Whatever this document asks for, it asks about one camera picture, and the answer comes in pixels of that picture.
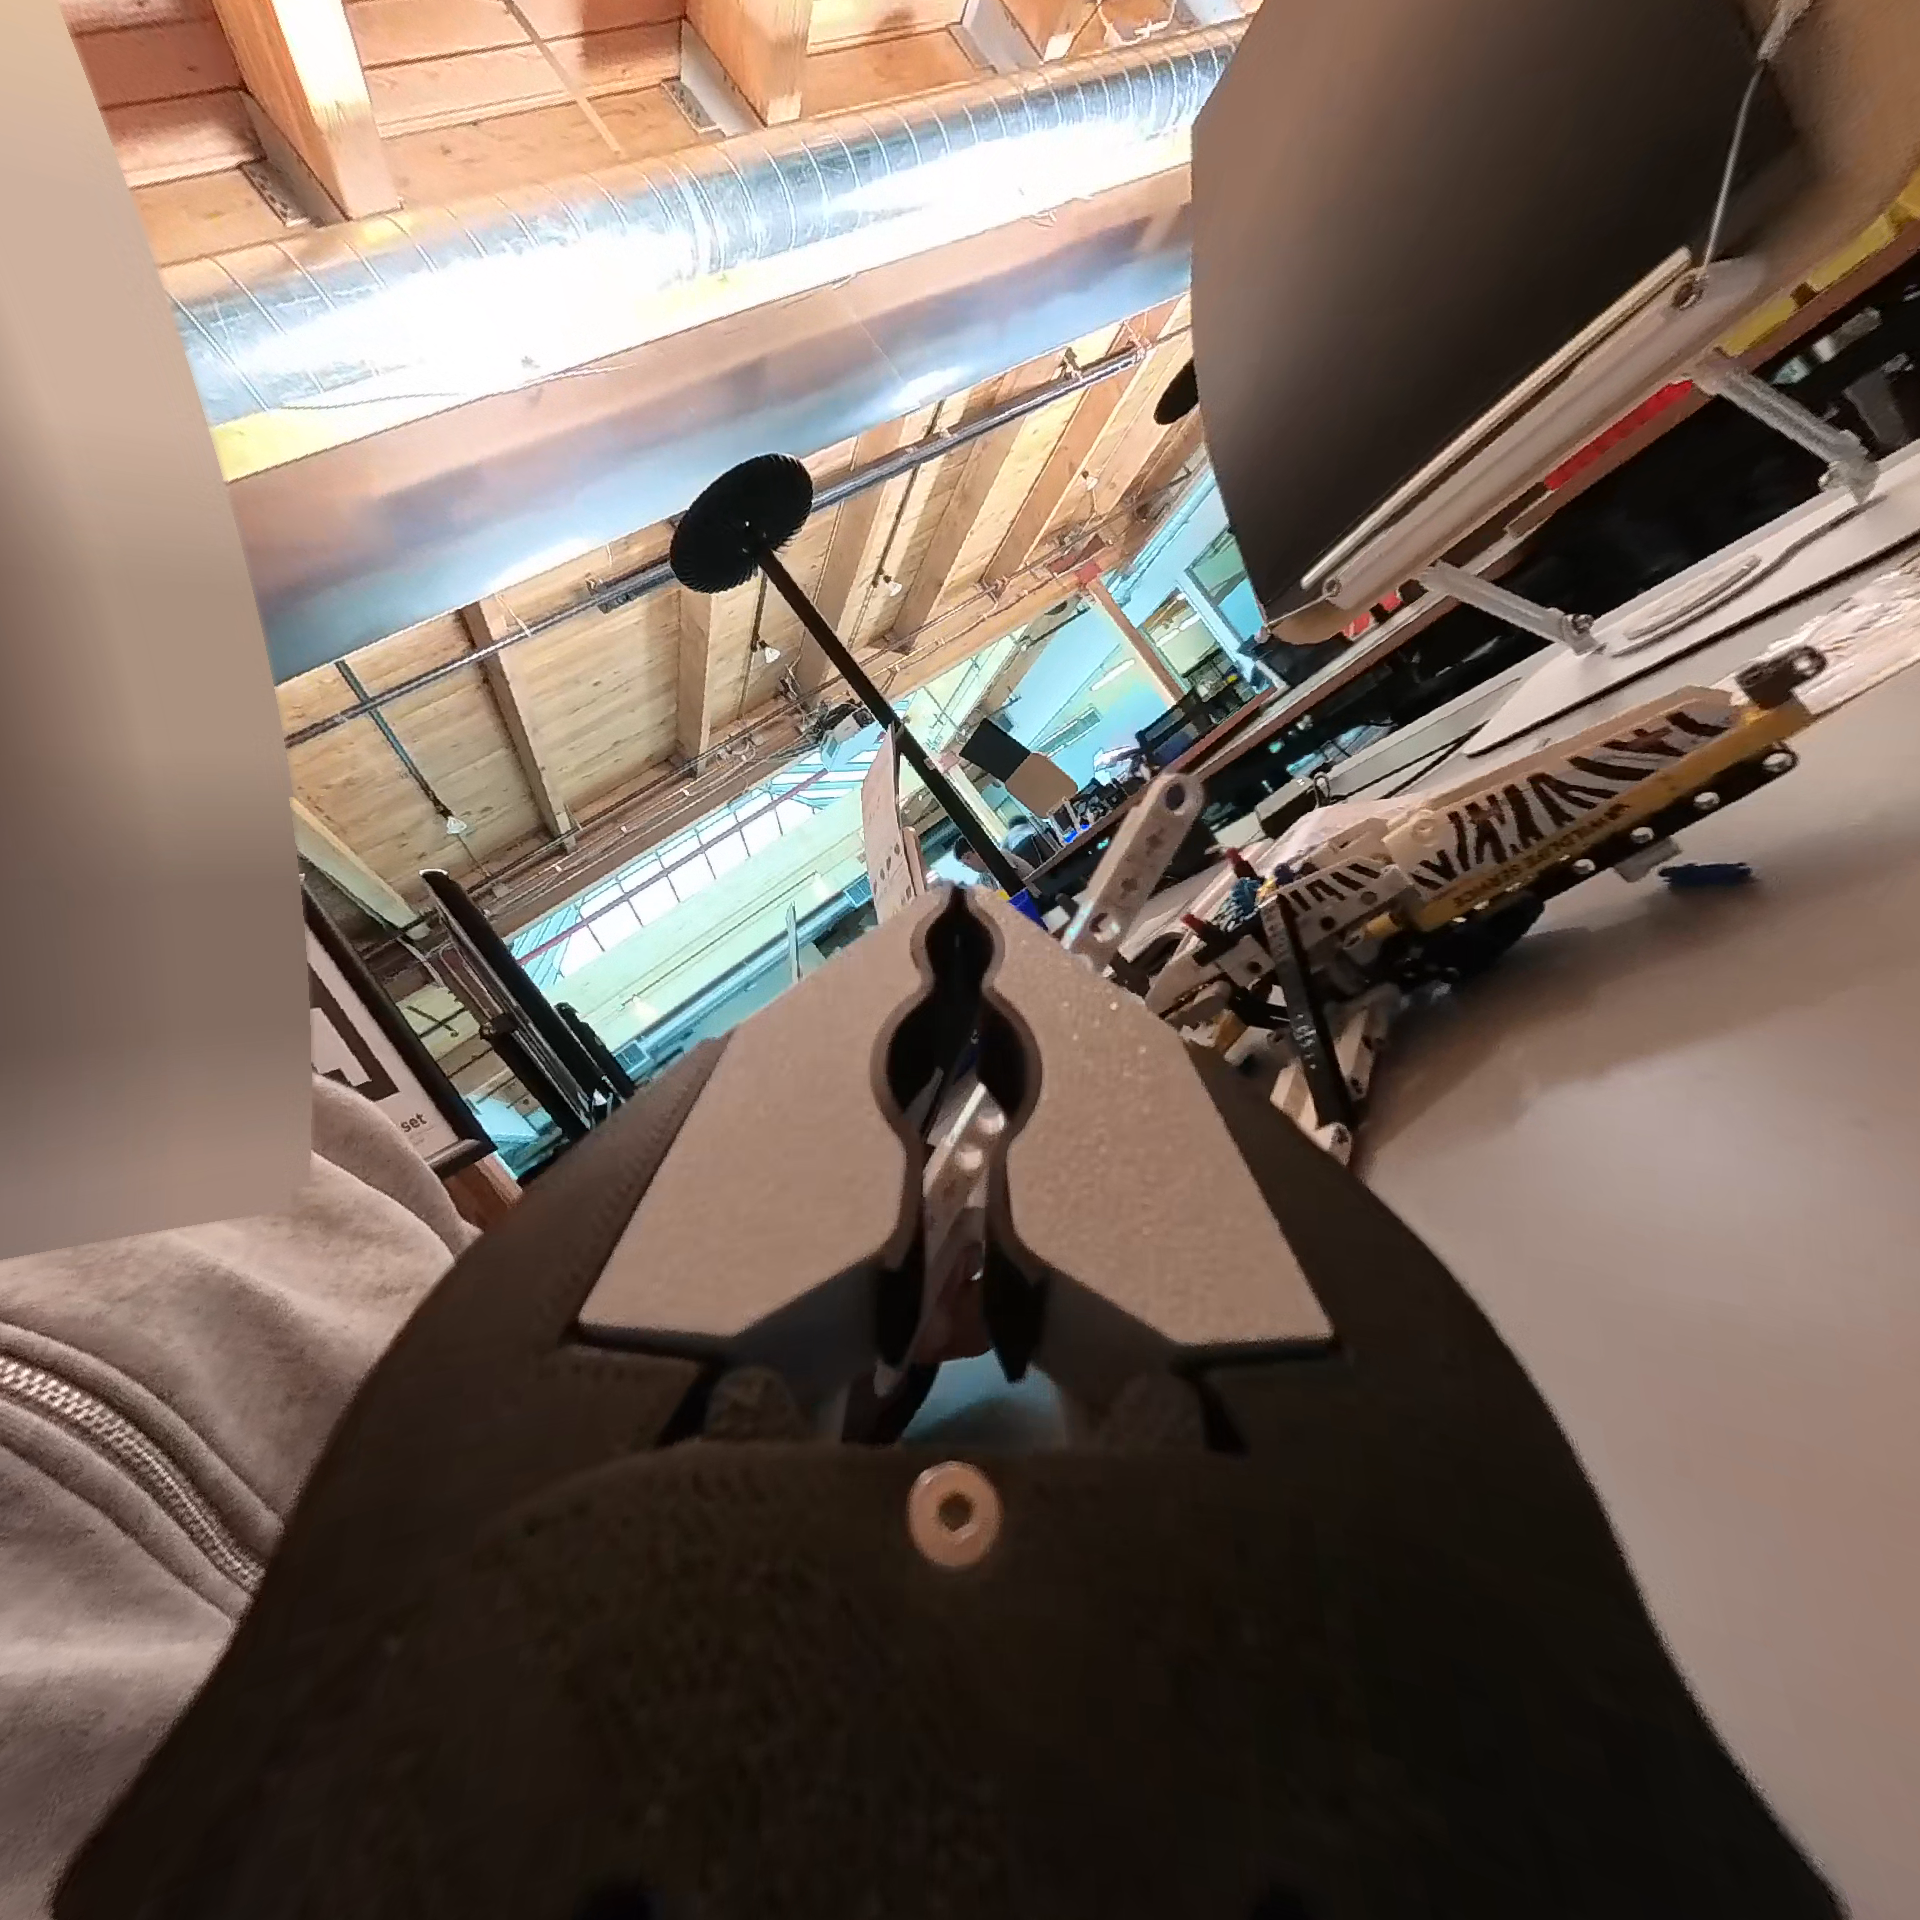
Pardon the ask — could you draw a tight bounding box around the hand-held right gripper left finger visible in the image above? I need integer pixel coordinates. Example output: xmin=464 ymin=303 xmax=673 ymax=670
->
xmin=575 ymin=883 xmax=965 ymax=1444

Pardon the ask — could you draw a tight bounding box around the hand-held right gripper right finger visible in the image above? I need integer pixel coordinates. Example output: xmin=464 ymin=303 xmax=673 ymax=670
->
xmin=969 ymin=884 xmax=1336 ymax=1444

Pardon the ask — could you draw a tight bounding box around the white lego beam with holes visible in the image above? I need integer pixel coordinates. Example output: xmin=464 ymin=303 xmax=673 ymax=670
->
xmin=878 ymin=1035 xmax=1009 ymax=1413

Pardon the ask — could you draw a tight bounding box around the black lego axle with gear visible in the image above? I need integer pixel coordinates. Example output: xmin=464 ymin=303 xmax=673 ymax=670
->
xmin=669 ymin=452 xmax=999 ymax=899

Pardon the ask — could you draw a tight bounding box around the white zebra-striped lego helicopter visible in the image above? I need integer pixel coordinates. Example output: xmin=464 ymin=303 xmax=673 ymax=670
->
xmin=1067 ymin=645 xmax=1829 ymax=1167

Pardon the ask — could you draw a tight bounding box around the white printed sign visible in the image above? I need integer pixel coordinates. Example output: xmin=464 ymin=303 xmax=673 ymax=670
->
xmin=304 ymin=943 xmax=496 ymax=1186

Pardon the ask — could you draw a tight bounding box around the person's grey hoodie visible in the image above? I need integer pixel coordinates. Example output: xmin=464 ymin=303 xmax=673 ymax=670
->
xmin=0 ymin=1078 xmax=519 ymax=1920

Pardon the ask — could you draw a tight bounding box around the computer monitor with white stand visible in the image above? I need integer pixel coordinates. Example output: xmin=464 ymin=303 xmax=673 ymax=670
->
xmin=1191 ymin=0 xmax=1920 ymax=754

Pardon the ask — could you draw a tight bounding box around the silver ventilation duct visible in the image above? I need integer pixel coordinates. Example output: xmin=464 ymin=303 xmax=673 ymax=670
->
xmin=166 ymin=22 xmax=1255 ymax=436

